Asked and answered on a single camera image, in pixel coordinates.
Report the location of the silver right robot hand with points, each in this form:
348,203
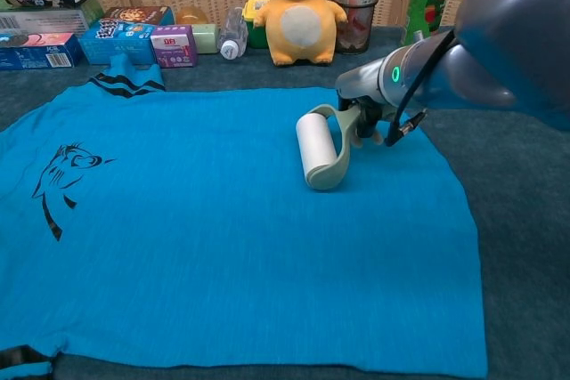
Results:
363,79

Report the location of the pale green lint roller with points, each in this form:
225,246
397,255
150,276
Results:
314,148

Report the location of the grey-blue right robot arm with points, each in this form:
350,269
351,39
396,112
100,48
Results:
512,42

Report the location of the black mesh pen holder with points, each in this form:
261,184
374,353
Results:
356,28

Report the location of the yellow plush toy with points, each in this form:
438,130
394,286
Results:
300,2

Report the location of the green container with yellow lid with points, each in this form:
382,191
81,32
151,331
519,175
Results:
254,28

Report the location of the clear plastic water bottle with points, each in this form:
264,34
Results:
232,35

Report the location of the pale green box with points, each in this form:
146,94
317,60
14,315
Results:
207,38

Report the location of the orange ball in clear cup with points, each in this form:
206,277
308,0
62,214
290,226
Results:
191,15

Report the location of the small purple box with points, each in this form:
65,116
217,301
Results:
173,48

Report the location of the blue t-shirt with black print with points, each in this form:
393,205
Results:
200,228

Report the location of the brown chocolate cookie box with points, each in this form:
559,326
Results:
142,15

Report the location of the blue cookie box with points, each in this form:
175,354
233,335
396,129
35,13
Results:
116,44

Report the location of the pink and blue Oreo box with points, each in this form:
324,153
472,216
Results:
38,50

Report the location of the green and white box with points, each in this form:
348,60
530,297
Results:
40,21

